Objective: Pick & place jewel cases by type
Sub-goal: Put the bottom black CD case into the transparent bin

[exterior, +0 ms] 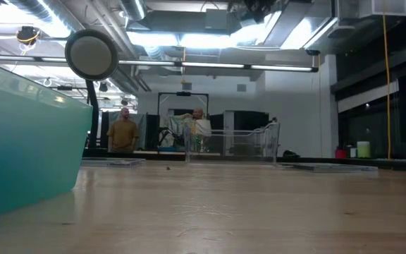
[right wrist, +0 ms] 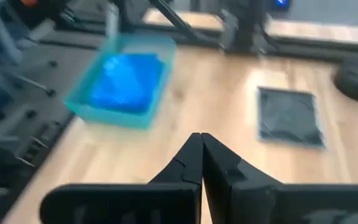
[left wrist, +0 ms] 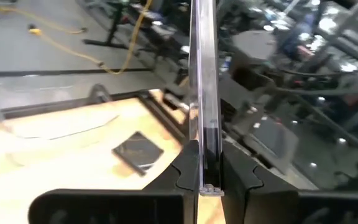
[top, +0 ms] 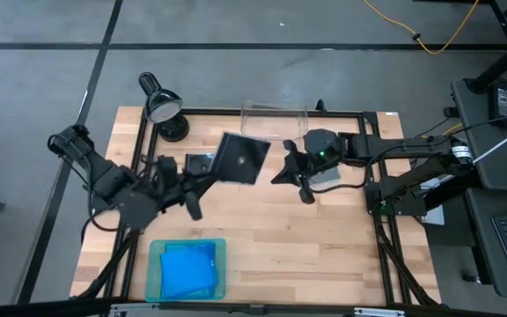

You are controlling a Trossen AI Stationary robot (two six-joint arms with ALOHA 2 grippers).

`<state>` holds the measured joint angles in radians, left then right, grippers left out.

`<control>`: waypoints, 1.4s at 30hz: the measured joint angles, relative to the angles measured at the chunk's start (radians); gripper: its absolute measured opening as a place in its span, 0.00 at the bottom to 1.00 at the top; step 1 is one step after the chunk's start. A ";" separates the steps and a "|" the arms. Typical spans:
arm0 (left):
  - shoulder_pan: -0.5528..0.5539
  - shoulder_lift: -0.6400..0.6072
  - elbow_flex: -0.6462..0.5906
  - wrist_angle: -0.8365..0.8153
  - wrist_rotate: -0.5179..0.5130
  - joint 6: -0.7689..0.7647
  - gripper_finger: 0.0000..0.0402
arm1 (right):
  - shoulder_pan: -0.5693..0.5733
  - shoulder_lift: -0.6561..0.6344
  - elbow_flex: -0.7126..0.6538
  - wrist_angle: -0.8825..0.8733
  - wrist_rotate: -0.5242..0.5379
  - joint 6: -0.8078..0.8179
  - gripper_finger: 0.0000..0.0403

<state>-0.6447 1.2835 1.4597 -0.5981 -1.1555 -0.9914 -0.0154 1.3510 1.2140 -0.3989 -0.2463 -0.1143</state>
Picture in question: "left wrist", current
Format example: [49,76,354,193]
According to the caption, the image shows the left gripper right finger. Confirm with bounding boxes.
[221,140,358,224]

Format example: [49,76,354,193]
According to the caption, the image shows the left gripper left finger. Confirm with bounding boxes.
[28,139,200,224]

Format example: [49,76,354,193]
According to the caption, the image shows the clear black jewel case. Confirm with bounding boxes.
[111,131,165,177]
[187,0,226,198]

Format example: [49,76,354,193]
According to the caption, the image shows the clear plastic bin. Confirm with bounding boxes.
[0,83,121,141]

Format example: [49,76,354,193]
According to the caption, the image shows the black stand leg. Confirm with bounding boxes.
[81,0,136,50]

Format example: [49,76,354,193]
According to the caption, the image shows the black frame clamp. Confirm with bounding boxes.
[89,83,112,104]

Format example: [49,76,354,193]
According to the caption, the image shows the black aluminium table frame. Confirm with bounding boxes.
[0,88,195,147]

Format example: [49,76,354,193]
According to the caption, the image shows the long yellow cable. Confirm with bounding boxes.
[0,0,154,76]

